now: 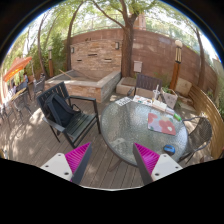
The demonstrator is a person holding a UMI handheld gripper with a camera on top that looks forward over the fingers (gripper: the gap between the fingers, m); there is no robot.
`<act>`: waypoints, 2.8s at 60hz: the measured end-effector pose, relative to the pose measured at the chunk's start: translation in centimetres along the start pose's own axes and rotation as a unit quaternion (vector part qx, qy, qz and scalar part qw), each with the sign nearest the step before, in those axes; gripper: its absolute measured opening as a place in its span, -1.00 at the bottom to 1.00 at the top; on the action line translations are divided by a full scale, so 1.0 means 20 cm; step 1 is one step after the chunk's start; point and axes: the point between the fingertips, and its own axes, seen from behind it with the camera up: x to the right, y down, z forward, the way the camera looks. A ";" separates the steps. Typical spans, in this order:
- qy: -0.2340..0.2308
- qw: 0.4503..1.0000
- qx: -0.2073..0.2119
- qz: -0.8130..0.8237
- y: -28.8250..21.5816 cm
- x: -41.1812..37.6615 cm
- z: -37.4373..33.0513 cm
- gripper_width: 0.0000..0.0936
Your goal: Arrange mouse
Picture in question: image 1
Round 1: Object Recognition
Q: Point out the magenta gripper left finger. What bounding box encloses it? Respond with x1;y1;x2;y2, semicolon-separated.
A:
40;142;93;185

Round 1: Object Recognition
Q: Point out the white plastic cup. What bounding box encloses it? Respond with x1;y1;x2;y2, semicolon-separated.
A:
153;90;160;100

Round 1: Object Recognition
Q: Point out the grey electrical box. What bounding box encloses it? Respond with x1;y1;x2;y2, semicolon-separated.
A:
134;61;142;73

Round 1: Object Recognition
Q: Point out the stone raised planter box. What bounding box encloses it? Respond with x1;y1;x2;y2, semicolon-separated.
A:
45;70;121;103

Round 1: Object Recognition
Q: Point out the round glass patio table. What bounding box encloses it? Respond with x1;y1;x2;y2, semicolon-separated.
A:
101;100;188;166

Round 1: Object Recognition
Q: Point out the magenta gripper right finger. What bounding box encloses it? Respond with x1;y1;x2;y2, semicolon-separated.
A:
132;142;184;186

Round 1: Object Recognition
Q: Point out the grey mesh metal chair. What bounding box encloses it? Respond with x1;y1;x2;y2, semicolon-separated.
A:
179;116;212;162

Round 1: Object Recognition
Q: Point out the wooden lamp post left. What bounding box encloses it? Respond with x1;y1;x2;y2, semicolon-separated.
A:
48;46;54;77

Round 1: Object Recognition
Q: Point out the white tote bag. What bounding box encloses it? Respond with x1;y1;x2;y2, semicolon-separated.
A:
161;87;178;109

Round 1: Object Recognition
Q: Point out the wooden lamp post right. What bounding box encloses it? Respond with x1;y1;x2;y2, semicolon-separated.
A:
169;40;183;90

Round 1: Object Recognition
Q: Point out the blue computer mouse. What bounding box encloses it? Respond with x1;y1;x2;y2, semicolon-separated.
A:
163;145;175;155

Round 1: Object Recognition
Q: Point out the white book stack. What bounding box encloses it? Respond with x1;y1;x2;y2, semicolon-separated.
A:
152;100;167;111

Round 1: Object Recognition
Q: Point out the dark chair behind table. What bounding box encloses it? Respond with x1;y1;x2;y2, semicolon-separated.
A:
134;74;162;98

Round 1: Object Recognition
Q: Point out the black slatted patio chair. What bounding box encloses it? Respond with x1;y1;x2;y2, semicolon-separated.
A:
37;82;100;148

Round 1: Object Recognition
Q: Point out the wooden lamp post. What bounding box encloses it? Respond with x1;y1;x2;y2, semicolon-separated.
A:
48;46;54;77
169;40;183;90

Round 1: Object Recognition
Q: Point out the green marker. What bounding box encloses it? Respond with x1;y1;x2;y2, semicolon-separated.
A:
173;113;182;121

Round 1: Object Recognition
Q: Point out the patterned paper sheet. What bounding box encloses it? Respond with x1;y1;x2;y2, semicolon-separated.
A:
115;97;132;106

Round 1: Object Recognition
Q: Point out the black backpack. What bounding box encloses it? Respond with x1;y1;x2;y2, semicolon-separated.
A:
44;93;80;127

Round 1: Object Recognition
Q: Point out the grey metal chair left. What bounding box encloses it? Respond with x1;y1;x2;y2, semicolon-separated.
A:
12;91;31;119

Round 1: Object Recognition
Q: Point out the orange patio umbrella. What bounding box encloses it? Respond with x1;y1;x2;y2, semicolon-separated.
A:
3;56;32;82

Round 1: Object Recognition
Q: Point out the large tree trunk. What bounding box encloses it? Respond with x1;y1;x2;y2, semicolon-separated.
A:
91;0;158;78

